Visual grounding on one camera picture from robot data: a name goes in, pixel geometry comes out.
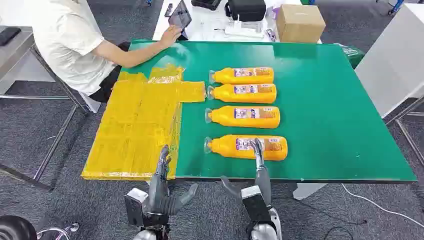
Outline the table with black edge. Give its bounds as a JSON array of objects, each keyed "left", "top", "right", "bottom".
[{"left": 145, "top": 177, "right": 418, "bottom": 201}]

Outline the person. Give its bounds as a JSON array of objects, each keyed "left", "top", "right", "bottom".
[{"left": 23, "top": 0, "right": 133, "bottom": 104}]

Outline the black carry bag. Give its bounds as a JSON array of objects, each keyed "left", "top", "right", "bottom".
[{"left": 225, "top": 0, "right": 267, "bottom": 23}]

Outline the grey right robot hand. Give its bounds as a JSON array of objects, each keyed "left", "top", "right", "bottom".
[{"left": 220, "top": 138, "right": 273, "bottom": 208}]

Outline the brown cardboard box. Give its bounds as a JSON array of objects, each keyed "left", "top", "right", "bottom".
[{"left": 275, "top": 3, "right": 327, "bottom": 44}]

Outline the black flat device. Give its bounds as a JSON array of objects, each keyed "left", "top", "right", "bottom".
[{"left": 0, "top": 27, "right": 22, "bottom": 47}]

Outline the white floor cable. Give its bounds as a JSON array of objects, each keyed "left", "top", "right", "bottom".
[{"left": 341, "top": 183, "right": 424, "bottom": 229}]

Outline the green table mat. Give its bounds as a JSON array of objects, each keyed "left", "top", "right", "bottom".
[{"left": 120, "top": 39, "right": 418, "bottom": 182}]

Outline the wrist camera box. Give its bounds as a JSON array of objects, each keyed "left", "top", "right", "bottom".
[
  {"left": 124, "top": 187, "right": 151, "bottom": 228},
  {"left": 240, "top": 185, "right": 273, "bottom": 223}
]

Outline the green plastic crate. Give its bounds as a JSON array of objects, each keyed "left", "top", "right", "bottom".
[{"left": 334, "top": 43, "right": 366, "bottom": 70}]

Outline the orange drink bottle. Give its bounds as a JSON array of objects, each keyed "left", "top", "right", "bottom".
[
  {"left": 204, "top": 105, "right": 281, "bottom": 130},
  {"left": 203, "top": 134, "right": 289, "bottom": 162},
  {"left": 206, "top": 83, "right": 277, "bottom": 105},
  {"left": 208, "top": 66, "right": 275, "bottom": 85}
]

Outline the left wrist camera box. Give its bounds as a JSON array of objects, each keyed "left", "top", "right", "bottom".
[{"left": 124, "top": 187, "right": 151, "bottom": 228}]

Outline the steel bench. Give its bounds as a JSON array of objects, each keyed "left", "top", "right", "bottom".
[{"left": 0, "top": 25, "right": 91, "bottom": 192}]

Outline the white panel table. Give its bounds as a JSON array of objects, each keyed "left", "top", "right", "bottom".
[{"left": 354, "top": 3, "right": 424, "bottom": 119}]

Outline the black floor cable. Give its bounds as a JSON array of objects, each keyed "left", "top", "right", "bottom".
[{"left": 271, "top": 195, "right": 369, "bottom": 240}]

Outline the white desk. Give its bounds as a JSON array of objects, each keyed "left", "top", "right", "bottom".
[{"left": 152, "top": 0, "right": 323, "bottom": 45}]

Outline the black hard case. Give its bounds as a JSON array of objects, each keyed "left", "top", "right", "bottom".
[{"left": 191, "top": 0, "right": 222, "bottom": 11}]

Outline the black tablet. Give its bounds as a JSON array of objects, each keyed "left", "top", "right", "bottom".
[{"left": 167, "top": 0, "right": 193, "bottom": 32}]

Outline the person's hand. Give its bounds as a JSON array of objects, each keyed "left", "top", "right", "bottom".
[{"left": 159, "top": 25, "right": 183, "bottom": 49}]

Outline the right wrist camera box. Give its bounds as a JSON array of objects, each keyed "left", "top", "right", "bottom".
[{"left": 240, "top": 185, "right": 273, "bottom": 223}]

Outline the black wheel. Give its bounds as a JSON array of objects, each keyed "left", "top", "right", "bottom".
[{"left": 0, "top": 215, "right": 38, "bottom": 240}]

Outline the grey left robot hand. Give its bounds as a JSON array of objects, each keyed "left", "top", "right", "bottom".
[{"left": 147, "top": 144, "right": 200, "bottom": 217}]

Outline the white power strip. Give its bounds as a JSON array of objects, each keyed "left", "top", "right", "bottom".
[{"left": 224, "top": 19, "right": 257, "bottom": 39}]

